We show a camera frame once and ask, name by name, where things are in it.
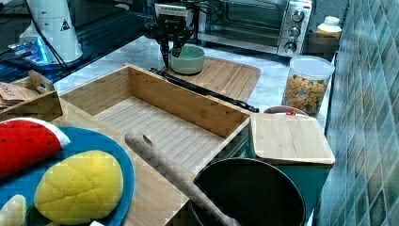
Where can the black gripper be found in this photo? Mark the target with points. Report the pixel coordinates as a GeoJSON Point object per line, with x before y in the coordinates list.
{"type": "Point", "coordinates": [170, 23]}

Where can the mint green cup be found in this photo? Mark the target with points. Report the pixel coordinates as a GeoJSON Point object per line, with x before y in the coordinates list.
{"type": "Point", "coordinates": [190, 60]}

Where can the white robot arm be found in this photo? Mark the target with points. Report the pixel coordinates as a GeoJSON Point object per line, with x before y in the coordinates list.
{"type": "Point", "coordinates": [51, 26]}

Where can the black rod on tray edge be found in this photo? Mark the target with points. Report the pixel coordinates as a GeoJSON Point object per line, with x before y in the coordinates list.
{"type": "Point", "coordinates": [203, 91]}

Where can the wooden cutting board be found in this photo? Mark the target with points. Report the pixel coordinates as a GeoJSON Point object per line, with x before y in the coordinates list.
{"type": "Point", "coordinates": [232, 79]}

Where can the bamboo tray box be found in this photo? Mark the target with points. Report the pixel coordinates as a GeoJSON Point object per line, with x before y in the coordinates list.
{"type": "Point", "coordinates": [189, 128]}

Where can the wooden spoon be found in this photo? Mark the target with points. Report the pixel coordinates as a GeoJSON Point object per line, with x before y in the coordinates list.
{"type": "Point", "coordinates": [148, 151]}

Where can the stainless steel toaster oven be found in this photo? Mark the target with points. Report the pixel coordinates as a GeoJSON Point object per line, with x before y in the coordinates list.
{"type": "Point", "coordinates": [270, 26]}

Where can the clear cereal jar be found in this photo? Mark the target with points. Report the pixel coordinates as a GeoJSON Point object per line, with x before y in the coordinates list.
{"type": "Point", "coordinates": [306, 83]}

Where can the wooden tea bag holder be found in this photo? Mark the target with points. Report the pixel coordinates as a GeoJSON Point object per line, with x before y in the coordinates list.
{"type": "Point", "coordinates": [33, 96]}

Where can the white capped juice bottle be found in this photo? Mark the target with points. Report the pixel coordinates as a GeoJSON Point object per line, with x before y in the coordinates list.
{"type": "Point", "coordinates": [330, 26]}

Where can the teal box with bamboo lid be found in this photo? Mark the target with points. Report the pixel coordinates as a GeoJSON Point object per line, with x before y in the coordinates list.
{"type": "Point", "coordinates": [297, 146]}

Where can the yellow plush melon bread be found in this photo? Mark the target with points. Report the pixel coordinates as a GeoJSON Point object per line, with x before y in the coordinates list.
{"type": "Point", "coordinates": [80, 188]}

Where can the black round pot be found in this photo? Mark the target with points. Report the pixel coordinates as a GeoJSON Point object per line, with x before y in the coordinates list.
{"type": "Point", "coordinates": [253, 192]}

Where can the plush watermelon slice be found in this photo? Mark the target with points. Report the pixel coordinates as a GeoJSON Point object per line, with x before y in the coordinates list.
{"type": "Point", "coordinates": [25, 142]}

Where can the blue round plate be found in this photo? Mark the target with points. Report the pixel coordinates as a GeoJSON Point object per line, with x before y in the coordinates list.
{"type": "Point", "coordinates": [82, 140]}

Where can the pale plush food piece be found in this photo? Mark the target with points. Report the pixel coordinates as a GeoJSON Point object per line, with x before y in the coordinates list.
{"type": "Point", "coordinates": [13, 211]}

